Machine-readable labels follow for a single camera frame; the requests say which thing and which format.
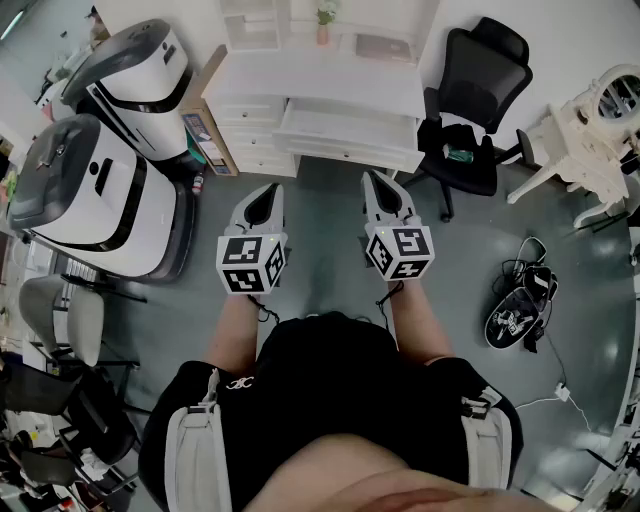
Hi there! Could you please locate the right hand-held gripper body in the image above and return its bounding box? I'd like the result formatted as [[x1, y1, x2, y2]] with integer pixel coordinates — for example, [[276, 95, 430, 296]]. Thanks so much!
[[363, 218, 437, 283]]

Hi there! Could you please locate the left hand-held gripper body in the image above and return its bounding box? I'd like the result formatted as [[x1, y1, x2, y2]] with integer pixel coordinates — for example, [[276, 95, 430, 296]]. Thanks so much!
[[215, 227, 290, 297]]

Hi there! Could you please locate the wide white drawer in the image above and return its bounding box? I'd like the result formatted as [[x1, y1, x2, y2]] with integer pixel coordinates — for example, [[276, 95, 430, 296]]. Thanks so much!
[[272, 97, 426, 174]]

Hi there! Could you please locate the person's left forearm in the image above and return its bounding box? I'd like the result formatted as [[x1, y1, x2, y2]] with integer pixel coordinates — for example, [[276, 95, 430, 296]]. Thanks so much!
[[203, 292, 262, 375]]

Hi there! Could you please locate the person's right forearm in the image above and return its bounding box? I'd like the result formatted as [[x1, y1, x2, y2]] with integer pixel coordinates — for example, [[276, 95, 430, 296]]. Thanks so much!
[[387, 280, 457, 367]]

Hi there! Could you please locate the small white desk drawer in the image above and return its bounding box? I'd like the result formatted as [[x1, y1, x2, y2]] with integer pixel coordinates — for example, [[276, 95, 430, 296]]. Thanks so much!
[[214, 98, 287, 127], [219, 126, 282, 152], [231, 149, 299, 178]]

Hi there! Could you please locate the flat cardboard box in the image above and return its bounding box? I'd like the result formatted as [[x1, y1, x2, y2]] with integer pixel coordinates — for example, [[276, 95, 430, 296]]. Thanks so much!
[[178, 43, 241, 178]]

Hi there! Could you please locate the white desk with hutch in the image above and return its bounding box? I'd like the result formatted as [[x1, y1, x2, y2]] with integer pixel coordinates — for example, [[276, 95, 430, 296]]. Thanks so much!
[[201, 0, 441, 179]]

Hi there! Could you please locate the white black service robot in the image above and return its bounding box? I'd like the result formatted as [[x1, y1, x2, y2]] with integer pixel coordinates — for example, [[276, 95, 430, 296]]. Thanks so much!
[[59, 18, 197, 164], [6, 113, 200, 285]]

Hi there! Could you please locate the person's black shirt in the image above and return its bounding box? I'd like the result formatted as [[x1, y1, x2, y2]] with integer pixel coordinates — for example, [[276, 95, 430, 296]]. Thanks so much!
[[137, 311, 525, 512]]

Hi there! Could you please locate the black office chair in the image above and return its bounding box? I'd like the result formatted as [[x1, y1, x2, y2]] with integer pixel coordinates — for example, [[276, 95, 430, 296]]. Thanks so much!
[[399, 16, 537, 224]]

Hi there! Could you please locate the grey padded chair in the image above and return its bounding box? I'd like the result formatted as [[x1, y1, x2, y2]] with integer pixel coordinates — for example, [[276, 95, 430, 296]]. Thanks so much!
[[18, 273, 147, 370]]

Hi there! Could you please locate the pink vase with flowers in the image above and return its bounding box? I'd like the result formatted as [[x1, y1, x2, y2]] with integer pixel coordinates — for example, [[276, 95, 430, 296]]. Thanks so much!
[[314, 0, 342, 48]]

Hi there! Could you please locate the white dressing table with mirror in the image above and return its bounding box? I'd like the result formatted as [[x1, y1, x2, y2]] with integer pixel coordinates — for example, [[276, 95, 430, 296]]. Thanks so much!
[[506, 63, 640, 232]]

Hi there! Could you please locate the black mesh chair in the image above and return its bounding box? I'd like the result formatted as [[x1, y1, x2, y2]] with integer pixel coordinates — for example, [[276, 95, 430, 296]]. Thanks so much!
[[0, 357, 144, 501]]

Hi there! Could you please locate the thin black cable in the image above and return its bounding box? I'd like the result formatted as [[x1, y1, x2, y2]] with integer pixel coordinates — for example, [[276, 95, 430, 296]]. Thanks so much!
[[246, 293, 282, 325], [374, 279, 406, 332]]

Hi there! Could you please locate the black headset with cables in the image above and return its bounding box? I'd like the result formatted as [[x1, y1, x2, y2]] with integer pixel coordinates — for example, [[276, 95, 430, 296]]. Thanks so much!
[[482, 236, 561, 355]]

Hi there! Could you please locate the grey harness strap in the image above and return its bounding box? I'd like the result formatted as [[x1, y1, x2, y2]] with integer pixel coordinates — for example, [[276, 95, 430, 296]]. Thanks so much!
[[458, 392, 515, 492], [163, 368, 234, 512]]

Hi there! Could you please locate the white power adapter with cable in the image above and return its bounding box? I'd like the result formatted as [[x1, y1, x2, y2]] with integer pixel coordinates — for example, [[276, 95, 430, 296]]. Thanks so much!
[[514, 381, 595, 434]]

